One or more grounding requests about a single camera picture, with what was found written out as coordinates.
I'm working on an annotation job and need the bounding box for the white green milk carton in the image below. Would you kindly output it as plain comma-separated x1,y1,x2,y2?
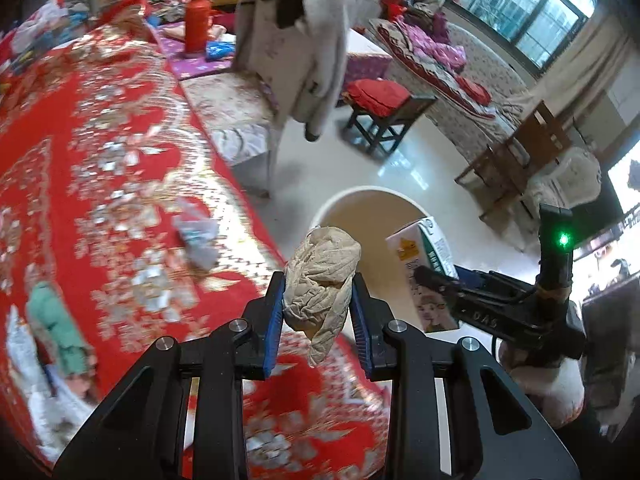
386,216,459,333

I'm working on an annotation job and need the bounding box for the beige paper ball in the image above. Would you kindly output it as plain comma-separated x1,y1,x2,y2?
283,226,361,367

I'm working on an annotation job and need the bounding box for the white round trash bin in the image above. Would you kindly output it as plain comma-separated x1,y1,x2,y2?
311,186,461,342

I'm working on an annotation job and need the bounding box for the right hand in glove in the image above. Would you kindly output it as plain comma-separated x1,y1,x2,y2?
498,341,585,429

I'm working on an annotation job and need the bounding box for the wooden chair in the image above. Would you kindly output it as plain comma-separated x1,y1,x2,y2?
454,101,572,221

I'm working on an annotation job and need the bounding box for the green crumpled wrapper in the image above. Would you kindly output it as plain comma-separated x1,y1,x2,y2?
26,282,96,377

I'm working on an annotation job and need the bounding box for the red cushion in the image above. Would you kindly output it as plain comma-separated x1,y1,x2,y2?
343,79,410,117

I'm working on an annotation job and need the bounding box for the sofa with patterned cover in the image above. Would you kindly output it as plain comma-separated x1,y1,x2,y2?
367,18,526,160

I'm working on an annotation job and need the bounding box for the crumpled white plastic wrapper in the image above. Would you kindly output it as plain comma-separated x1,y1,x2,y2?
171,197,219,272

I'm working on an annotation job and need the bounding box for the red floral tablecloth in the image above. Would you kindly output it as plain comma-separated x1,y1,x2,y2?
1,25,388,479

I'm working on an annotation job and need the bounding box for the white fur coat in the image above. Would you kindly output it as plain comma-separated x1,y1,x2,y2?
232,0,361,142

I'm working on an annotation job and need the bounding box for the blue plastic bag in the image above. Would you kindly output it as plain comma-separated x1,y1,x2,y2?
205,41,235,62

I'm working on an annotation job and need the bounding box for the red thermos flask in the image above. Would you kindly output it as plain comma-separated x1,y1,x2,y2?
184,0,210,56

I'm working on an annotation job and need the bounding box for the window with dark frame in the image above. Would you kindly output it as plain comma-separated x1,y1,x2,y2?
448,0,598,76

